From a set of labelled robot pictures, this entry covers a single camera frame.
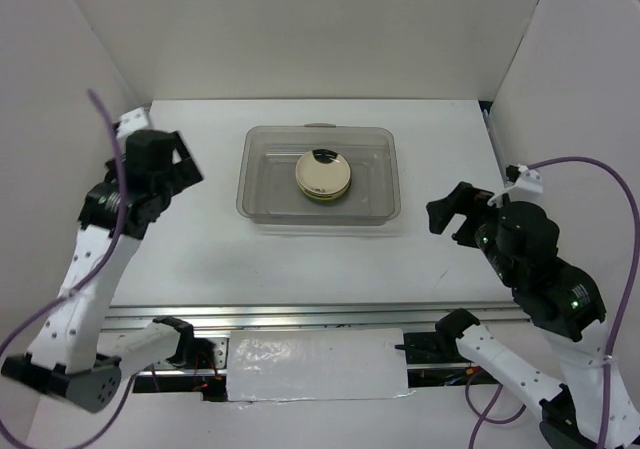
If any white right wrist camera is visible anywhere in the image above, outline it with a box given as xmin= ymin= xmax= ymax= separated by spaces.
xmin=488 ymin=164 xmax=543 ymax=208

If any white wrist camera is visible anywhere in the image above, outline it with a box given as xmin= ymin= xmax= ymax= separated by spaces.
xmin=116 ymin=107 xmax=153 ymax=144
xmin=488 ymin=164 xmax=543 ymax=208

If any green plate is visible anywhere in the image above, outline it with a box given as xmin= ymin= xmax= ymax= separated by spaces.
xmin=302 ymin=189 xmax=348 ymax=203

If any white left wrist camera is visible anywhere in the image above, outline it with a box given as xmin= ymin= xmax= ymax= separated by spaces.
xmin=116 ymin=107 xmax=153 ymax=144

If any cream plate black patch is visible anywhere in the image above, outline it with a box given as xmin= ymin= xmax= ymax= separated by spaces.
xmin=294 ymin=149 xmax=352 ymax=194

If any clear plastic bin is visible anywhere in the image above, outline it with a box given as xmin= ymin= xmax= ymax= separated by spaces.
xmin=236 ymin=125 xmax=401 ymax=226

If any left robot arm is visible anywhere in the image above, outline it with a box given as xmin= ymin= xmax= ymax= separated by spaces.
xmin=1 ymin=129 xmax=203 ymax=413

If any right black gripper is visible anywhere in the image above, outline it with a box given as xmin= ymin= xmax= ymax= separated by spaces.
xmin=424 ymin=177 xmax=517 ymax=283

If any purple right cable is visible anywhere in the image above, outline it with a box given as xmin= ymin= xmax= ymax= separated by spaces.
xmin=464 ymin=156 xmax=640 ymax=449

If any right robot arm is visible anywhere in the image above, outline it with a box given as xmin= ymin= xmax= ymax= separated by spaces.
xmin=426 ymin=182 xmax=639 ymax=448

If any white taped sheet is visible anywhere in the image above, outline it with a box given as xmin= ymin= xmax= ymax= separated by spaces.
xmin=226 ymin=329 xmax=410 ymax=402

